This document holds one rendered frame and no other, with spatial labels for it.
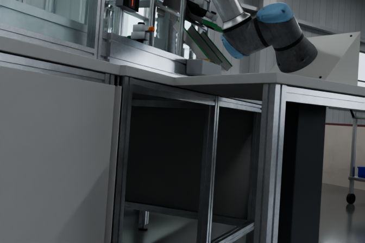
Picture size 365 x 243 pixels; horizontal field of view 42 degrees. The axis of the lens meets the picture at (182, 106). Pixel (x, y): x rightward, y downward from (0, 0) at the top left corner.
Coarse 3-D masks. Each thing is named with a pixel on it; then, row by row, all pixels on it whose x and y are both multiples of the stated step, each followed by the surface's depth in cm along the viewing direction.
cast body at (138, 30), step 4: (136, 24) 188; (140, 24) 187; (144, 24) 189; (136, 28) 187; (140, 28) 187; (144, 28) 188; (132, 32) 188; (136, 32) 187; (140, 32) 187; (144, 32) 186; (132, 36) 188; (136, 36) 187; (140, 36) 186; (144, 36) 186; (148, 36) 189; (144, 40) 189; (148, 40) 189
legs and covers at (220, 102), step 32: (128, 96) 136; (160, 96) 154; (192, 96) 179; (128, 128) 137; (160, 128) 295; (192, 128) 286; (224, 128) 277; (256, 128) 265; (128, 160) 304; (160, 160) 294; (192, 160) 285; (224, 160) 276; (256, 160) 263; (128, 192) 303; (160, 192) 293; (192, 192) 284; (224, 192) 275
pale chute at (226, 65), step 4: (188, 28) 251; (204, 32) 260; (204, 36) 260; (208, 36) 259; (208, 40) 258; (212, 44) 256; (212, 48) 256; (216, 48) 255; (216, 52) 255; (220, 52) 253; (220, 56) 253; (224, 56) 251; (224, 60) 251; (224, 64) 251; (228, 64) 250; (224, 68) 250; (228, 68) 250
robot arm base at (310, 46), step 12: (300, 36) 167; (276, 48) 169; (288, 48) 167; (300, 48) 167; (312, 48) 169; (276, 60) 175; (288, 60) 169; (300, 60) 169; (312, 60) 169; (288, 72) 171
